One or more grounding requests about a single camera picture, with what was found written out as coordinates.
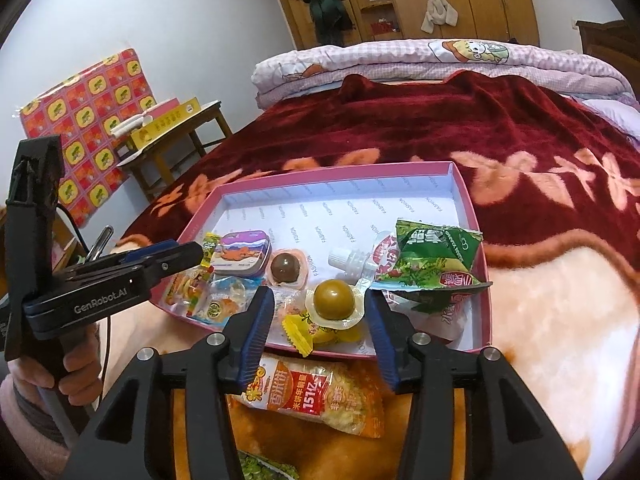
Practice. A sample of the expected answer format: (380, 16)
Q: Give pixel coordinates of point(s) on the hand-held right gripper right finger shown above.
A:
(387, 345)

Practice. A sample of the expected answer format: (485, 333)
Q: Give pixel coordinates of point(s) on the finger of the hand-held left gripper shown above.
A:
(175, 260)
(145, 254)

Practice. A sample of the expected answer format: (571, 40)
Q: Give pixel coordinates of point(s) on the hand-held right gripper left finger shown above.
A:
(252, 345)

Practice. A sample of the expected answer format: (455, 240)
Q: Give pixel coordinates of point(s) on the clear colourful gummy packet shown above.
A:
(185, 290)

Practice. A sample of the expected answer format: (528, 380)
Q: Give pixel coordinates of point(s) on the yellow lemon candy packet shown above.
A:
(297, 332)

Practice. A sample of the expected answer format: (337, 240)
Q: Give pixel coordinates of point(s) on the clear gold coin candy packet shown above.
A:
(225, 305)

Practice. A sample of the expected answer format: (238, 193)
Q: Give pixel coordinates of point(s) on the clear orange snack packet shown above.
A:
(287, 302)

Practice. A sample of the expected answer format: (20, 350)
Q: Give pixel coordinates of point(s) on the purple candy tin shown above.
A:
(240, 255)

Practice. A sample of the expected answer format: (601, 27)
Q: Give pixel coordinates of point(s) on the olive ball jelly cup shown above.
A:
(332, 297)

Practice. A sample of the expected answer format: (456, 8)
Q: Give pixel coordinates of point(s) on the orange rice cracker packet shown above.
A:
(310, 390)

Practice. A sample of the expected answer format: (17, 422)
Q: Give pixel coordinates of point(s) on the brown ball jelly cup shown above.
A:
(285, 266)

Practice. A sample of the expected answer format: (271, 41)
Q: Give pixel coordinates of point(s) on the pink jelly drink pouch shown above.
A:
(350, 262)

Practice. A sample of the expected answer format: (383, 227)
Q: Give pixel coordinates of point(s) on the green pea snack packet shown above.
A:
(265, 467)
(435, 250)

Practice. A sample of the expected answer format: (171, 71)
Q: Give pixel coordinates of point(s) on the pink cardboard box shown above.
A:
(340, 210)

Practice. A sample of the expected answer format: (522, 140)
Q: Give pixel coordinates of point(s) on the person's left forearm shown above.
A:
(20, 440)

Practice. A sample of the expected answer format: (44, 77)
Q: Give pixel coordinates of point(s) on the person's left hand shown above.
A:
(80, 360)

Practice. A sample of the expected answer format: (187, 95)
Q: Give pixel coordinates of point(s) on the metal spring clip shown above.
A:
(100, 245)

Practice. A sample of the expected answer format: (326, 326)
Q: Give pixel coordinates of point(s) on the small wooden table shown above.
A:
(180, 145)

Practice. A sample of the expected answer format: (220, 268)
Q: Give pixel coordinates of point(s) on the white object on yellow box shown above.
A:
(130, 125)

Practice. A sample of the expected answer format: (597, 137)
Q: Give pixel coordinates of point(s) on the yellow cardboard box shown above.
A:
(165, 122)

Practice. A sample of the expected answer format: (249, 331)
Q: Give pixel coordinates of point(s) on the red yellow patterned board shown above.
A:
(85, 110)

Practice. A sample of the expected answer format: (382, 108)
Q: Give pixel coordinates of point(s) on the red and tan printed blanket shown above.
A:
(550, 310)

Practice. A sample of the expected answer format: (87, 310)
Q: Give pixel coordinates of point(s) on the folded pink cartoon quilt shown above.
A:
(400, 57)

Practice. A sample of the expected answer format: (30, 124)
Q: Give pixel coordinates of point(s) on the dark hanging jacket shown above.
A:
(325, 10)

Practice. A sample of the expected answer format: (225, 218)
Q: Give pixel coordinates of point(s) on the red item on wardrobe shelf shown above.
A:
(384, 27)

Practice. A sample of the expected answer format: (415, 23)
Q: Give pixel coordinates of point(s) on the lilac bed sheet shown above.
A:
(615, 115)

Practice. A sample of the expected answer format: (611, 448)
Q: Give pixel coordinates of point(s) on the beige hanging towel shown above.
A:
(439, 10)

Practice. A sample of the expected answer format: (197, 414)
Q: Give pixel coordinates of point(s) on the dark wooden headboard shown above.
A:
(607, 37)

